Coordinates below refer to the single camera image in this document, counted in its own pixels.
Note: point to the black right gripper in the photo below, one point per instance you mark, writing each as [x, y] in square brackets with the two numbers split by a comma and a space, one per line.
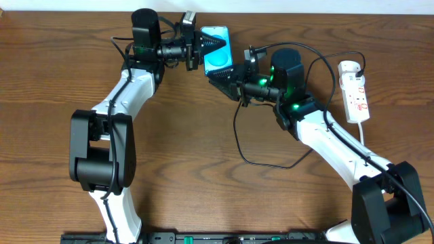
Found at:
[233, 85]

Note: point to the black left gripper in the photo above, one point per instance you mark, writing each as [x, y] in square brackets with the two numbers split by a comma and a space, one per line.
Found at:
[194, 49]

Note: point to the Galaxy smartphone with cyan screen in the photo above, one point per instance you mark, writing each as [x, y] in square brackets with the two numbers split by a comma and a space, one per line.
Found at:
[221, 58]

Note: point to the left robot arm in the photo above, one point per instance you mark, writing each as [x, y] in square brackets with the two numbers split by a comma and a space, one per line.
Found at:
[102, 145]

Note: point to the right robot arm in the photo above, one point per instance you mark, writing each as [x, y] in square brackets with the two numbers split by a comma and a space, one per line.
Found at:
[387, 200]

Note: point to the white USB charger plug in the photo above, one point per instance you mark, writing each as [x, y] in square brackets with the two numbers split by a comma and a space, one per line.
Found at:
[347, 71]

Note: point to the white power strip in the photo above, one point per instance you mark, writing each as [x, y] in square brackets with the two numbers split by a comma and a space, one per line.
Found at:
[355, 103]

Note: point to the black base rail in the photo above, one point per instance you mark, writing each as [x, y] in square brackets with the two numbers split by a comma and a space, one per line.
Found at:
[246, 238]

